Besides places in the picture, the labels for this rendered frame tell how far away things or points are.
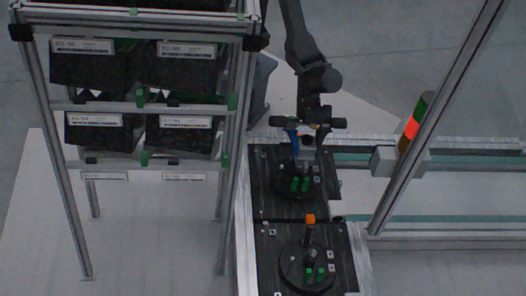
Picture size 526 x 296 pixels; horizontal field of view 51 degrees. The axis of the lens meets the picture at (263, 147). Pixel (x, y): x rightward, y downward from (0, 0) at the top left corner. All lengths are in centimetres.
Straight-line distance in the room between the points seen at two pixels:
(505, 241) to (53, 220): 120
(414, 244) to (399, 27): 241
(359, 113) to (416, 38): 191
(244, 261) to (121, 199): 41
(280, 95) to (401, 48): 185
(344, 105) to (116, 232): 85
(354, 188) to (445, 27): 246
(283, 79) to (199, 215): 62
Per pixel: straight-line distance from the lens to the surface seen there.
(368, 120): 185
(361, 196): 157
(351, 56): 343
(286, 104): 182
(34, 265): 150
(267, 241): 138
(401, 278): 155
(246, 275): 135
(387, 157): 125
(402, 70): 346
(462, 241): 159
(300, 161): 137
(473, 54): 103
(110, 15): 81
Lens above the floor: 216
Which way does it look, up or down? 50 degrees down
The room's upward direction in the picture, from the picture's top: 11 degrees clockwise
